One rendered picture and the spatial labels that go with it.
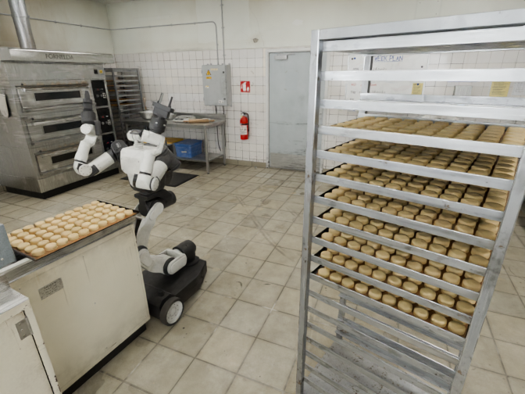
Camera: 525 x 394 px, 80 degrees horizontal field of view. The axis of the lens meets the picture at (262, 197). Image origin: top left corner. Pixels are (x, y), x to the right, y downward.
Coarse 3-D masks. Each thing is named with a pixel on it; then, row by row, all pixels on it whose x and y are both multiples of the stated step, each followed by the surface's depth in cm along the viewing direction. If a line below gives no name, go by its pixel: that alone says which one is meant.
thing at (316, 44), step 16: (320, 48) 102; (320, 64) 104; (320, 80) 106; (304, 208) 123; (304, 224) 125; (304, 240) 128; (304, 256) 130; (304, 272) 133; (304, 288) 136; (304, 304) 139; (304, 320) 142; (304, 336) 146; (304, 352) 150; (304, 368) 155
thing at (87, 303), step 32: (128, 224) 190; (64, 256) 157; (96, 256) 173; (128, 256) 193; (32, 288) 146; (64, 288) 160; (96, 288) 177; (128, 288) 198; (64, 320) 163; (96, 320) 180; (128, 320) 202; (64, 352) 166; (96, 352) 184; (64, 384) 169
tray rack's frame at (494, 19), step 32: (320, 32) 98; (352, 32) 92; (384, 32) 87; (416, 32) 84; (512, 192) 79; (512, 224) 81; (480, 288) 91; (480, 320) 93; (352, 352) 185; (320, 384) 166; (352, 384) 166
